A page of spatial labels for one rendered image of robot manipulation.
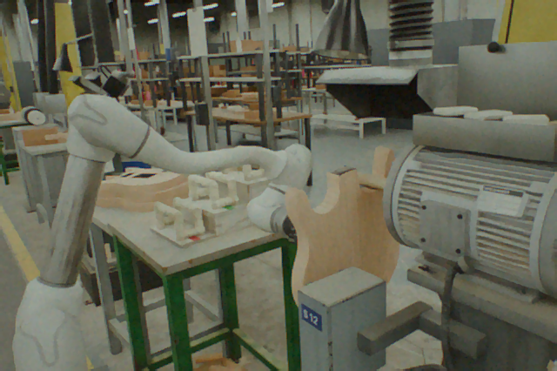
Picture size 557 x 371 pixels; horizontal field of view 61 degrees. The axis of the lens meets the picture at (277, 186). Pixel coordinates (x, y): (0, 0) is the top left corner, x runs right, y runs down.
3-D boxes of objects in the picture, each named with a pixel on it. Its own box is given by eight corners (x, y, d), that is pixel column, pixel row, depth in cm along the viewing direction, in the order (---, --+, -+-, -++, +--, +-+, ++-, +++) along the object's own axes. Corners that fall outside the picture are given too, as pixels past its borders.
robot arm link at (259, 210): (262, 228, 140) (281, 189, 141) (235, 216, 152) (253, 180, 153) (285, 241, 146) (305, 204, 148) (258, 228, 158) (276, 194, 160)
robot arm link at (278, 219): (272, 239, 143) (284, 244, 138) (267, 212, 140) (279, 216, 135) (295, 227, 147) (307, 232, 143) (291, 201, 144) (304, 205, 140)
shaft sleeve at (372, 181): (408, 189, 113) (405, 178, 112) (400, 198, 112) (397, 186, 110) (355, 177, 127) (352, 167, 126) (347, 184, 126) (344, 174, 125)
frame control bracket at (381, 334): (432, 322, 101) (433, 306, 100) (371, 357, 90) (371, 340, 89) (418, 315, 104) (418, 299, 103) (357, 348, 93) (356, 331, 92)
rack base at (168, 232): (217, 236, 177) (217, 233, 177) (181, 248, 168) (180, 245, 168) (182, 220, 198) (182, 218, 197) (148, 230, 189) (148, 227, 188)
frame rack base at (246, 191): (280, 216, 195) (278, 177, 191) (251, 225, 186) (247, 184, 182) (242, 204, 216) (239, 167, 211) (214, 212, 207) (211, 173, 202)
